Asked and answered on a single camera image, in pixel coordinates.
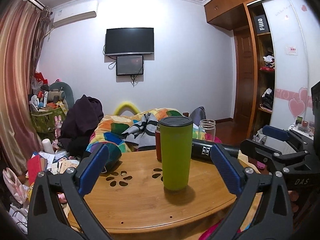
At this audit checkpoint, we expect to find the wooden room door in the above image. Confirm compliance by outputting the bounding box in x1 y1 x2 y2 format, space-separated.
233 28 257 125

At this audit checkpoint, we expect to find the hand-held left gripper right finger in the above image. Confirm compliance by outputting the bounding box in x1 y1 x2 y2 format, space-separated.
210 143 293 240

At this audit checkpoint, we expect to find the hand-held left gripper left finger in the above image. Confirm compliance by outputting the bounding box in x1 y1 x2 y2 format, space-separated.
27 143 113 240

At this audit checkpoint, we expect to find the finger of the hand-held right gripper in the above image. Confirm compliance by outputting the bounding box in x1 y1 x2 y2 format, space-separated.
240 139 309 178
261 125 311 153

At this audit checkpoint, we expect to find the pink bunny toy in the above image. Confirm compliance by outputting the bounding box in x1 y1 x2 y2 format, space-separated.
54 115 63 138

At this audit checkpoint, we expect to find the small wooden table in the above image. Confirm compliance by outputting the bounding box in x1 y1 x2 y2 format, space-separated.
67 149 263 231

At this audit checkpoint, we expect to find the black box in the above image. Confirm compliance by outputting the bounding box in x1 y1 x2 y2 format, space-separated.
253 12 270 34

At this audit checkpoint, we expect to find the striped pink curtain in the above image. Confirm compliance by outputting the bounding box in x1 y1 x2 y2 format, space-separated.
0 0 52 177

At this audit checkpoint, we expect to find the black bottle with white label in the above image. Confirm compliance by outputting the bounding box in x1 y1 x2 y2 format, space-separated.
191 139 241 166

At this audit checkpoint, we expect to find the wall-mounted black television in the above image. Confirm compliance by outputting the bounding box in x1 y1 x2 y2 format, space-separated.
104 27 155 56

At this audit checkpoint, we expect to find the pink cloth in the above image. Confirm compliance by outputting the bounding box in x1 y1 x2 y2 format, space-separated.
2 167 29 205

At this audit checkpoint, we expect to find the dark purple jacket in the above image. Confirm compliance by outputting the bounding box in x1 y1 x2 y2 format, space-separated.
58 94 105 157

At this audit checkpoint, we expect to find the red book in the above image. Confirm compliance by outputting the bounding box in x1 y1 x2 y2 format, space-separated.
27 155 42 186

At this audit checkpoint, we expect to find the white sliding door with hearts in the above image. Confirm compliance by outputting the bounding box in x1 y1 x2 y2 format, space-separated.
262 0 320 155

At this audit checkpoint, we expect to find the colourful patchwork blanket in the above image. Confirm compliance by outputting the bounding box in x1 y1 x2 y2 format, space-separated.
86 108 222 155

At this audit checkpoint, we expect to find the white plastic bottle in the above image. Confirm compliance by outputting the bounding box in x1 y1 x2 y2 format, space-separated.
42 138 55 155

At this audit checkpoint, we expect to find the grey striped cloth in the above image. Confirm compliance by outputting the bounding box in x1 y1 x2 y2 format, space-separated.
121 112 161 153

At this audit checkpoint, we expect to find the small wall monitor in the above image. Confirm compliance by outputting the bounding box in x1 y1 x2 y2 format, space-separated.
116 55 145 76

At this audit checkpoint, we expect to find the yellow curved cushion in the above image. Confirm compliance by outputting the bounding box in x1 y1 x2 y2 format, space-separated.
113 101 141 117

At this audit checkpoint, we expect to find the green cup with black lid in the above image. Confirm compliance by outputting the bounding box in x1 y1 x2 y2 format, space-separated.
159 116 193 191

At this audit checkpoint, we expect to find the green fabric bag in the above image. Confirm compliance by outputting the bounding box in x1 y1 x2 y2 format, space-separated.
30 107 68 134

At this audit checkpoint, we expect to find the wooden wardrobe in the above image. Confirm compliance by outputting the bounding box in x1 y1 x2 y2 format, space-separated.
203 0 304 135

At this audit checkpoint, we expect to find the white air conditioner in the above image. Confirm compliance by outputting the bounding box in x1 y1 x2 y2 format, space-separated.
51 0 99 28

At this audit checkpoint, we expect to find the grey plush toy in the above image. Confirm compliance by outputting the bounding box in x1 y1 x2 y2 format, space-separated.
47 81 75 108

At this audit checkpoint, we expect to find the magenta cloth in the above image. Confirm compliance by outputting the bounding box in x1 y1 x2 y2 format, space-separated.
199 219 242 240

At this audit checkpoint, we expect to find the grey bag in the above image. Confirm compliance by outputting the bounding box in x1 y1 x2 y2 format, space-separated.
189 106 207 128

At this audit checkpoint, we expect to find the clear glass jar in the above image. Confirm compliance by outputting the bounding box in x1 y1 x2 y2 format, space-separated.
199 119 216 143

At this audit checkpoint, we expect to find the red bag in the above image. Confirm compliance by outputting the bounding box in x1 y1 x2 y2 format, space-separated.
34 72 48 85

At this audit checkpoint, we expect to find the red bottle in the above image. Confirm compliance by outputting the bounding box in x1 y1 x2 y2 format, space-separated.
155 123 163 161

